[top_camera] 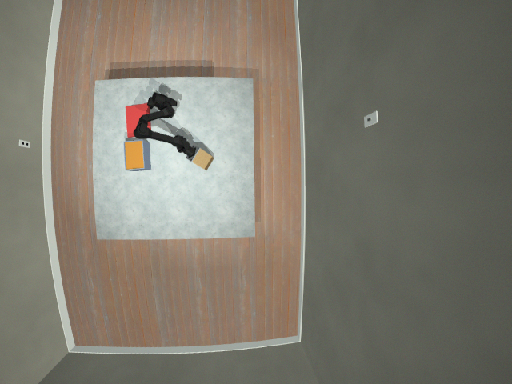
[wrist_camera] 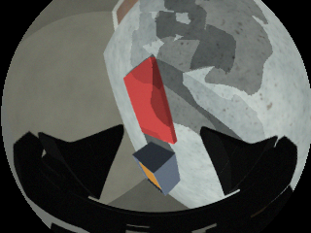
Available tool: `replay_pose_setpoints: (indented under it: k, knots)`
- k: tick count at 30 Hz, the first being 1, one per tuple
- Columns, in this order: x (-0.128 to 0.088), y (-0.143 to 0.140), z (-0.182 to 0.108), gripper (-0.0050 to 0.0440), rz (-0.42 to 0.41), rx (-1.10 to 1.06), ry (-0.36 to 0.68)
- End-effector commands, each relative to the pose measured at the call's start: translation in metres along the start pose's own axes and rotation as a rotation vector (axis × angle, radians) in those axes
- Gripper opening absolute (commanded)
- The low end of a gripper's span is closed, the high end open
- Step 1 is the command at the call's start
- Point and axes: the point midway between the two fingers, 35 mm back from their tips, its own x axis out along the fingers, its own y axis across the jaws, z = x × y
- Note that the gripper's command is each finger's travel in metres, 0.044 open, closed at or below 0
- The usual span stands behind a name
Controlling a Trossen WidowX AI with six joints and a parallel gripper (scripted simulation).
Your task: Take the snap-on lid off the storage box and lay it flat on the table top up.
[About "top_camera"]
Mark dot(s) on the red square lid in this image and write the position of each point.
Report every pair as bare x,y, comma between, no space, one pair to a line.
133,113

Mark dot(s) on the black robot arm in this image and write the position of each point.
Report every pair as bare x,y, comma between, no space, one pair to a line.
166,110

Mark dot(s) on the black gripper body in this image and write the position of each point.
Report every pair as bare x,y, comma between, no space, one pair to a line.
151,104

